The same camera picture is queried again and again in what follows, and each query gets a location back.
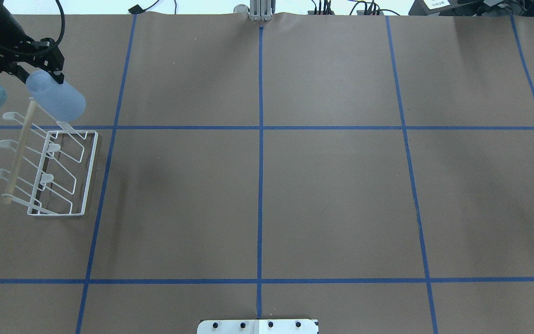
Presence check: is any light blue plastic cup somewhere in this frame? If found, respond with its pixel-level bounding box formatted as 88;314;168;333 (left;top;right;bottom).
25;70;86;122

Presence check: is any white wire cup holder rack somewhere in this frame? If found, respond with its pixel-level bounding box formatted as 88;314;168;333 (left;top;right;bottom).
0;98;99;217

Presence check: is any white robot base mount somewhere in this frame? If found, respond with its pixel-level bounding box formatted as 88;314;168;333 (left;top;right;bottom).
197;319;320;334

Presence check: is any aluminium frame post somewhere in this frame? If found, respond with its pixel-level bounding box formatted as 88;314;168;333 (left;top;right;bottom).
248;0;276;21

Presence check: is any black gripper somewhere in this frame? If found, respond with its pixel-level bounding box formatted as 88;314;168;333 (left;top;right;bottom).
0;33;65;85

